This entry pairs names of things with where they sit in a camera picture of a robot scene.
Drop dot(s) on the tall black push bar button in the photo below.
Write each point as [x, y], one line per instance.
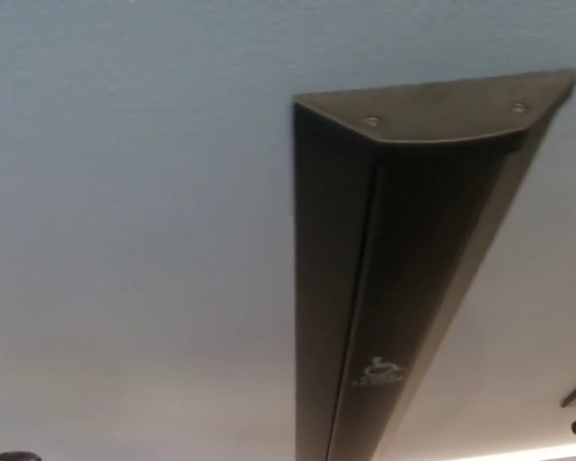
[403, 240]

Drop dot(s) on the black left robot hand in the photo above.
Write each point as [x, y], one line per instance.
[9, 456]

